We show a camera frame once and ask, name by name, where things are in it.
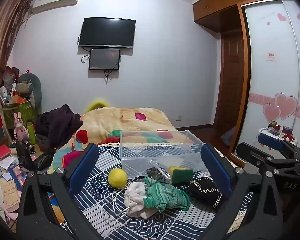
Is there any yellow felt ball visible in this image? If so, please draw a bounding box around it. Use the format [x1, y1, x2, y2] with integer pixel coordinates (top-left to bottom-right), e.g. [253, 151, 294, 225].
[108, 168, 128, 188]

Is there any white cloth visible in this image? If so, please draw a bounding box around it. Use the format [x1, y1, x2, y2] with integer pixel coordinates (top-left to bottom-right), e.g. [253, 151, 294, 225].
[124, 182, 157, 219]

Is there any yellow green sponge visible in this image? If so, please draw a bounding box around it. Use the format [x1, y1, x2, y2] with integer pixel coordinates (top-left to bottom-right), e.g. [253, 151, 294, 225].
[168, 166, 194, 185]

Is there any green knit glove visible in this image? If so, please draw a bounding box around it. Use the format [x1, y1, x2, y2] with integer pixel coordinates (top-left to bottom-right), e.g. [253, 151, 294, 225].
[142, 176, 191, 212]

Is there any black television cable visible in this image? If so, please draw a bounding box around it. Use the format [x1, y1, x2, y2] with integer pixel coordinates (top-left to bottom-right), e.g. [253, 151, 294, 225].
[77, 34, 91, 63]

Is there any black camera lens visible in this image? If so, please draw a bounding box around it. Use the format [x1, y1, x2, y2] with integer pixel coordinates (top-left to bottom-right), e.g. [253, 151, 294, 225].
[21, 138, 37, 155]

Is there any clear plastic storage box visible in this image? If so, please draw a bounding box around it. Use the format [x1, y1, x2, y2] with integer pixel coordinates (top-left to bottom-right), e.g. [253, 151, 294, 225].
[119, 129, 207, 178]

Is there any green bottle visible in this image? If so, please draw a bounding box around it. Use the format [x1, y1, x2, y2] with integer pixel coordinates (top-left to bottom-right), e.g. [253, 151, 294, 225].
[26, 121, 37, 145]

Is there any pile of papers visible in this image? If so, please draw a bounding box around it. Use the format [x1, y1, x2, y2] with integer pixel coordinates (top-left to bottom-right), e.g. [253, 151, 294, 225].
[0, 155, 30, 230]

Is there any black chain pouch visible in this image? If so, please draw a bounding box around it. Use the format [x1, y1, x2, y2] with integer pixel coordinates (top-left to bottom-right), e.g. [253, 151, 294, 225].
[184, 176, 227, 208]

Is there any striped brown curtain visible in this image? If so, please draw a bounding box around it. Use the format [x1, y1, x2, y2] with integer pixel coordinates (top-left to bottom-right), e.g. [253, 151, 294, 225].
[0, 0, 35, 140]

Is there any green cardboard box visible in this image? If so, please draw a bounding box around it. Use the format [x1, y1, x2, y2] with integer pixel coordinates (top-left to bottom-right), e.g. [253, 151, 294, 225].
[3, 99, 38, 132]

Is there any black wall television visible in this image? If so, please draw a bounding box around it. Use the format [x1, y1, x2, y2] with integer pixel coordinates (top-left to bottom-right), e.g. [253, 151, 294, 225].
[78, 17, 136, 49]

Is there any black clothing pile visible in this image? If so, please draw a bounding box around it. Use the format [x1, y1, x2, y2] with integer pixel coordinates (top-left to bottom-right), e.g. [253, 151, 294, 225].
[34, 104, 83, 153]

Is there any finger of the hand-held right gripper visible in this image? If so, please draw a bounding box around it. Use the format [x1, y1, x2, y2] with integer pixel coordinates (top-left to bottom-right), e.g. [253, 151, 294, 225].
[236, 142, 300, 174]
[258, 133, 300, 157]

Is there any white air conditioner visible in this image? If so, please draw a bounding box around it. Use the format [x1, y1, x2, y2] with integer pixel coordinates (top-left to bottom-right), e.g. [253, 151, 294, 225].
[31, 0, 78, 14]

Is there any yellow plush pillow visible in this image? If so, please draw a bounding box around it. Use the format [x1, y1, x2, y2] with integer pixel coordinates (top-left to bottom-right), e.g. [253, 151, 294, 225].
[84, 99, 110, 113]

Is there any white cord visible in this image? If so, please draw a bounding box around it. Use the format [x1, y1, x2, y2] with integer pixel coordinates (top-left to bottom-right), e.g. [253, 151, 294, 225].
[100, 180, 130, 222]

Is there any blue white patterned mat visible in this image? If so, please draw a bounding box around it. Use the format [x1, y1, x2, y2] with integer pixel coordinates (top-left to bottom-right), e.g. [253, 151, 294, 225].
[61, 142, 253, 240]

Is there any grey plush toy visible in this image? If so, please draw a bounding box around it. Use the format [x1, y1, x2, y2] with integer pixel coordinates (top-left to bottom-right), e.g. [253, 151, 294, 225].
[16, 73, 42, 109]

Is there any small black wall monitor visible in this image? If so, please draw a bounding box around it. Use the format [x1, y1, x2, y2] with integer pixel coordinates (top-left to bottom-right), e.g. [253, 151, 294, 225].
[88, 47, 121, 71]

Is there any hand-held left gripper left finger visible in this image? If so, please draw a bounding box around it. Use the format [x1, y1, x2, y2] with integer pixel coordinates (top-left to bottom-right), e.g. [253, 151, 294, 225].
[16, 143, 100, 240]

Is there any white heart sliding wardrobe door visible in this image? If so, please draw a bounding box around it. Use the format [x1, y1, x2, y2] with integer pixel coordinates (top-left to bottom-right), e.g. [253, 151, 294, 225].
[230, 0, 300, 167]

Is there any black plastic bag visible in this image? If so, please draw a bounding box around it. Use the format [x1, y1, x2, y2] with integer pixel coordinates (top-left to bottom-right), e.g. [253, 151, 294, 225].
[16, 145, 56, 173]

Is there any pink rabbit figure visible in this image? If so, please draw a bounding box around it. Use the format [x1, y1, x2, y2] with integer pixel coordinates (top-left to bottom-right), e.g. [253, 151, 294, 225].
[13, 112, 28, 143]

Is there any yellow colourful patch blanket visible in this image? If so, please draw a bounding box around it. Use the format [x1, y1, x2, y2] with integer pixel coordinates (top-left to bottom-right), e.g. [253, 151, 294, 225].
[47, 107, 190, 233]

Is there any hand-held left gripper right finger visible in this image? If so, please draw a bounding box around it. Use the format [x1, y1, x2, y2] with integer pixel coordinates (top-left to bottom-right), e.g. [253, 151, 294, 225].
[201, 143, 285, 240]

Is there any brown wooden door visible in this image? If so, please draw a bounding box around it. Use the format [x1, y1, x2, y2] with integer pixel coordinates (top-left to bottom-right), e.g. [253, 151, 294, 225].
[213, 29, 245, 133]

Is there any wooden wardrobe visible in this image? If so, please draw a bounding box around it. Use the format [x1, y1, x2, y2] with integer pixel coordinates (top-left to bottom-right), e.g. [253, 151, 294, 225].
[192, 0, 300, 168]

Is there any clear bag with dark item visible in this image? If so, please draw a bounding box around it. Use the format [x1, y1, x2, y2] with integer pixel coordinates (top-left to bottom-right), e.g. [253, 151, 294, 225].
[145, 159, 174, 183]

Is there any white small fan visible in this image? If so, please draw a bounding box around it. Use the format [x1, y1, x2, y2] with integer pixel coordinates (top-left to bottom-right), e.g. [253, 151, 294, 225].
[0, 86, 10, 105]

